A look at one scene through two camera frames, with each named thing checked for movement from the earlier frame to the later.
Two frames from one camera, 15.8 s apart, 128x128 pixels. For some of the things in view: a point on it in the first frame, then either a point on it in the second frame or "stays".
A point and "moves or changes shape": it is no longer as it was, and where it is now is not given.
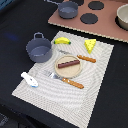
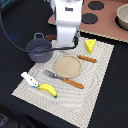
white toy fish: x=30 y=80 stays
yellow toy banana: x=62 y=40 moves or changes shape
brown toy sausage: x=68 y=64 → x=51 y=37
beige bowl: x=122 y=16 stays
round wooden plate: x=70 y=71 stays
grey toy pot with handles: x=39 y=48 stays
